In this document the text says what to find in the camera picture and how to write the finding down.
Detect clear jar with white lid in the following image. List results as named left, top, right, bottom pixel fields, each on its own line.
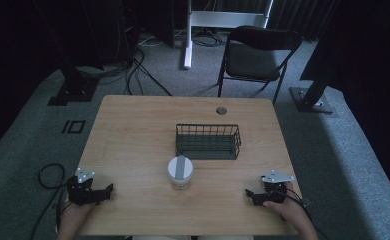
left=167, top=155, right=195, bottom=192

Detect black folding chair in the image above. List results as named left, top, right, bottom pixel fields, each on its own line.
left=216, top=25, right=303, bottom=106

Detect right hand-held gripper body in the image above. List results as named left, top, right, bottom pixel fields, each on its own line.
left=255, top=169, right=296, bottom=205

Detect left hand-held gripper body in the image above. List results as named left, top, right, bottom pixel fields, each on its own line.
left=65, top=167, right=101, bottom=207

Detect white desk frame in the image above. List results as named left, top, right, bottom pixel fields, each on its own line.
left=182, top=0, right=275, bottom=70

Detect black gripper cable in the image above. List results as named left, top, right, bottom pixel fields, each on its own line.
left=279, top=187, right=332, bottom=240
left=30, top=162, right=71, bottom=240

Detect black stand with base plate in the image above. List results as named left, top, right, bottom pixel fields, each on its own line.
left=32, top=0, right=105, bottom=108
left=288, top=49, right=342, bottom=115

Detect black wire basket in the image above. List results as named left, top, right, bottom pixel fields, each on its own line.
left=175, top=123, right=243, bottom=161

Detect person's left hand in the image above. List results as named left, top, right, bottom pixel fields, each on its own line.
left=58, top=201, right=97, bottom=234

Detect black floor cables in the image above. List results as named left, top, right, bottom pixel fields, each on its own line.
left=76, top=29, right=173, bottom=98

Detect person's right hand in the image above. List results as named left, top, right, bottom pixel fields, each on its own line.
left=262, top=181, right=306, bottom=225

